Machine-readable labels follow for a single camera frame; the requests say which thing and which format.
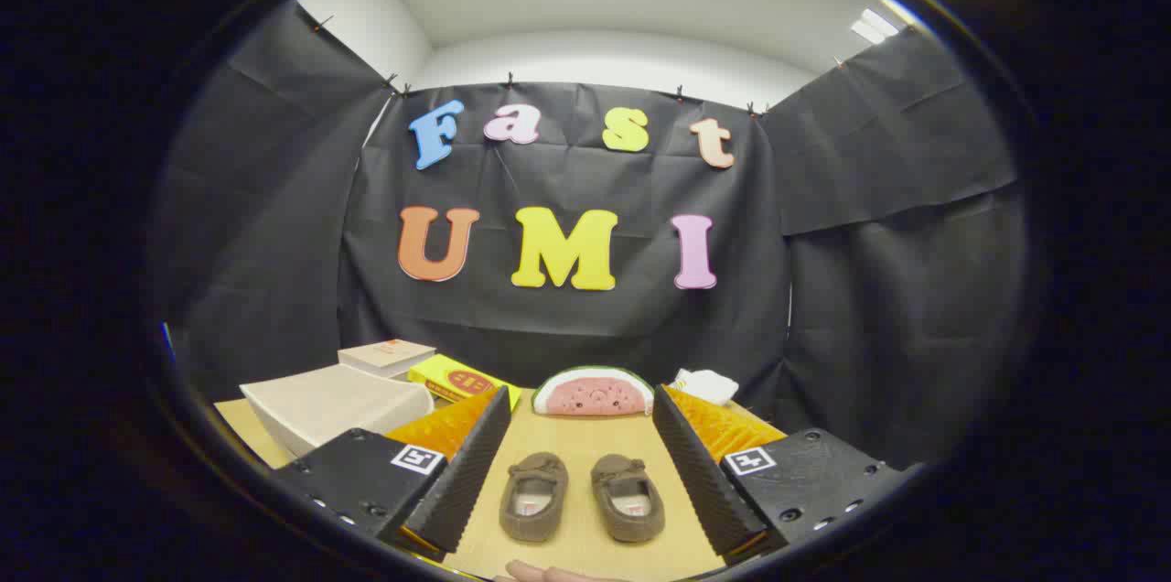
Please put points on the watermelon slice plush toy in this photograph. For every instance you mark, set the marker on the watermelon slice plush toy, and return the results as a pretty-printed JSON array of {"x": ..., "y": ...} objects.
[{"x": 593, "y": 393}]

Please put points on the brown fuzzy shoe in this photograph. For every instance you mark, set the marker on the brown fuzzy shoe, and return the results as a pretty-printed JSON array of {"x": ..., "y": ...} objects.
[
  {"x": 628, "y": 495},
  {"x": 533, "y": 495}
]

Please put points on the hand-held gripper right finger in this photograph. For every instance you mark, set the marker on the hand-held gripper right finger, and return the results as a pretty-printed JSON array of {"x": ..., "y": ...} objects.
[{"x": 704, "y": 472}]

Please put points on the yellow book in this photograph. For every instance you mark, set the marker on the yellow book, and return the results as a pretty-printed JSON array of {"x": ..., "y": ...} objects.
[{"x": 453, "y": 376}]

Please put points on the black backdrop cloth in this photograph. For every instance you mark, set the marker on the black backdrop cloth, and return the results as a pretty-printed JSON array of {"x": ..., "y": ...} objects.
[{"x": 585, "y": 326}]

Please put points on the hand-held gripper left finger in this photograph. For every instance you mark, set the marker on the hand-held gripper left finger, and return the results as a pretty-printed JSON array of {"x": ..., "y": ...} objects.
[{"x": 462, "y": 472}]

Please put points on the cream fabric storage box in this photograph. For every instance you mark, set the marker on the cream fabric storage box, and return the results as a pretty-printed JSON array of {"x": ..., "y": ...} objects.
[{"x": 329, "y": 404}]

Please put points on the white plush toy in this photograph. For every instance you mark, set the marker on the white plush toy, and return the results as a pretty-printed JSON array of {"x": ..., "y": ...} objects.
[{"x": 709, "y": 385}]

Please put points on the small ceiling light panel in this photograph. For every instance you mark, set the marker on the small ceiling light panel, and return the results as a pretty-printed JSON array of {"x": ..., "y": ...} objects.
[{"x": 875, "y": 26}]

